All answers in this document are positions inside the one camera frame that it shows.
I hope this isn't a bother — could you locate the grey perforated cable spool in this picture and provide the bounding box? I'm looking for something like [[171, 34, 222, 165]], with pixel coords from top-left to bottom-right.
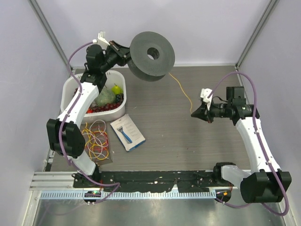
[[127, 31, 175, 82]]

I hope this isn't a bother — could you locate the white slotted cable duct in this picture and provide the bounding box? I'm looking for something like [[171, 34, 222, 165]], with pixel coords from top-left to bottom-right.
[[40, 189, 216, 200]]

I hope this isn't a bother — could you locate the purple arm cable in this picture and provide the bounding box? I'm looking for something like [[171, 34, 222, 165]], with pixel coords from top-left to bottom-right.
[[58, 40, 121, 204], [206, 71, 290, 216]]

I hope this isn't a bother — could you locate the clear tray of cables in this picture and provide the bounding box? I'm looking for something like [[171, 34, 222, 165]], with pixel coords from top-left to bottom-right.
[[81, 120, 113, 166]]

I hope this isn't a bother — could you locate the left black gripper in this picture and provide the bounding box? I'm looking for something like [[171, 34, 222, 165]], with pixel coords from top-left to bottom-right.
[[100, 41, 138, 73]]

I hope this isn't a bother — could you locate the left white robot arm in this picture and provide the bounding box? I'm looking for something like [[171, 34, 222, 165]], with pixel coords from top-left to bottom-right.
[[47, 41, 131, 188]]

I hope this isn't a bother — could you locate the aluminium rail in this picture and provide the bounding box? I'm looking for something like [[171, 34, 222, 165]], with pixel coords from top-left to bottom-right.
[[30, 171, 74, 190]]

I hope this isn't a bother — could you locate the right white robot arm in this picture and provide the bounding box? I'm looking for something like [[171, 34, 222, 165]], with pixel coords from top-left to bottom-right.
[[191, 87, 292, 203]]

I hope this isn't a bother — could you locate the yellow cable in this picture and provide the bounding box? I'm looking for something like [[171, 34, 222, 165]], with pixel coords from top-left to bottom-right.
[[81, 122, 111, 161], [168, 72, 194, 113]]

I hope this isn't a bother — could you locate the razor in white box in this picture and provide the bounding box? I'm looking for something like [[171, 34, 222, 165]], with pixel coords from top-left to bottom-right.
[[110, 114, 146, 152]]

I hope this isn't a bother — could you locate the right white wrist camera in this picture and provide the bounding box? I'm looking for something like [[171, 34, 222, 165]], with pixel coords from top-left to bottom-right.
[[200, 89, 213, 110]]

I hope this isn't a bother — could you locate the green netted melon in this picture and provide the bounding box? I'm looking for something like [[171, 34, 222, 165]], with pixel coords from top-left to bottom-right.
[[95, 88, 116, 106]]

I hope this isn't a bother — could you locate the red grape string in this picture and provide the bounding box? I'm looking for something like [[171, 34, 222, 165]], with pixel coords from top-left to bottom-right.
[[86, 102, 122, 114]]

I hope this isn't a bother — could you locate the white plastic basket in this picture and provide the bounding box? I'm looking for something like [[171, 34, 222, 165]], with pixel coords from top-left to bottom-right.
[[60, 70, 127, 124]]

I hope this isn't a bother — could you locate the black mounting base plate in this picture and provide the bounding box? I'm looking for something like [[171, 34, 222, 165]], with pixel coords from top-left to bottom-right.
[[73, 170, 241, 193]]

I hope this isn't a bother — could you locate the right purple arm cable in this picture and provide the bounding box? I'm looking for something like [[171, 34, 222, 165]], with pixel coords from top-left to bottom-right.
[[206, 71, 290, 216]]

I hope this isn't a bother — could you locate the red cable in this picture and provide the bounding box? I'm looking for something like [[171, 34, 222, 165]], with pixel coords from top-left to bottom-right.
[[84, 126, 110, 153]]

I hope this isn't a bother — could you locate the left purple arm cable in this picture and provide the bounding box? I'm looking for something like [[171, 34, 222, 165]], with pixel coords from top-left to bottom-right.
[[58, 40, 121, 204]]

